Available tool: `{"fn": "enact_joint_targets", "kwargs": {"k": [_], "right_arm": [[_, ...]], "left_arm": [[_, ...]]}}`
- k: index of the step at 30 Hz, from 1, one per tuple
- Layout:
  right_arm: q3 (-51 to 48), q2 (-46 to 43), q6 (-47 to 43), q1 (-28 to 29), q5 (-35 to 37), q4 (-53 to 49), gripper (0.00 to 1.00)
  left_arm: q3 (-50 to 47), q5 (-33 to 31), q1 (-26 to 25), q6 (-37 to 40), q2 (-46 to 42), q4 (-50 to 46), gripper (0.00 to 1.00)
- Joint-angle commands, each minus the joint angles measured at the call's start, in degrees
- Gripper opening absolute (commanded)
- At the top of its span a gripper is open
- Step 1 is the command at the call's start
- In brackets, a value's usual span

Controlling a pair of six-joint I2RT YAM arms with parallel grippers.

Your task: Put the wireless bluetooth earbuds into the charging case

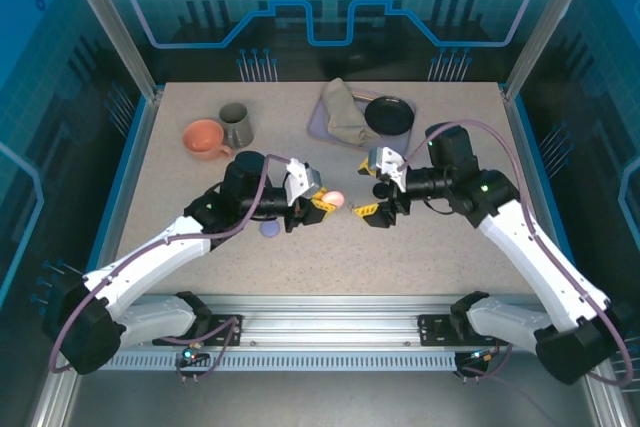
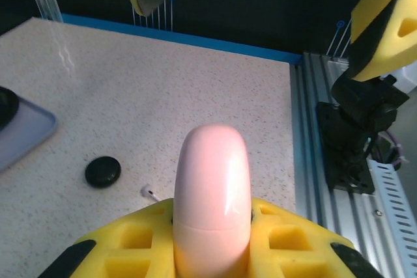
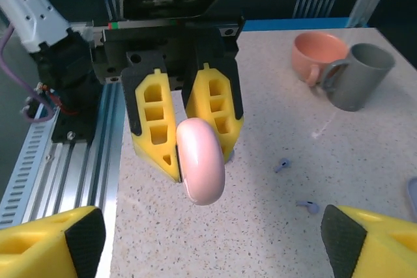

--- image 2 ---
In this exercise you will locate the black round plate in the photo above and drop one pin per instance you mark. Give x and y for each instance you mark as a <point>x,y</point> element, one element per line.
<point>6,108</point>

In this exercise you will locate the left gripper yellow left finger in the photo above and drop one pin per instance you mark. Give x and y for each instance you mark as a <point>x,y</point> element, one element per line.
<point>130,248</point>

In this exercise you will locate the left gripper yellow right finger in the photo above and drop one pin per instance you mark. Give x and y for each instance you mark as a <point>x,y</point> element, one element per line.
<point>293,248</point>

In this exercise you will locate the aluminium mounting rail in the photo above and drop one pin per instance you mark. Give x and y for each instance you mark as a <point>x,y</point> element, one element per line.
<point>306,128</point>

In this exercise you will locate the lavender plastic tray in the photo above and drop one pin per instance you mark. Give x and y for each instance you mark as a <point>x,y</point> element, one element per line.
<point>26,134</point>

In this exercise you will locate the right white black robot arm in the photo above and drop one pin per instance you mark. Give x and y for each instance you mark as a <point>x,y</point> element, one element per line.
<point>365,105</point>

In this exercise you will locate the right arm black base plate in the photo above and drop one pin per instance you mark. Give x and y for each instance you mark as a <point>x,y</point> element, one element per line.
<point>342,167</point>

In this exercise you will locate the black earbud charging case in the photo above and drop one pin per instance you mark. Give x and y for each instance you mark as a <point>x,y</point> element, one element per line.
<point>103,172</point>

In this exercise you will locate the pink earbud charging case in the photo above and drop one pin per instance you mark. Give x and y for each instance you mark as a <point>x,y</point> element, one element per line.
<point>211,177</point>

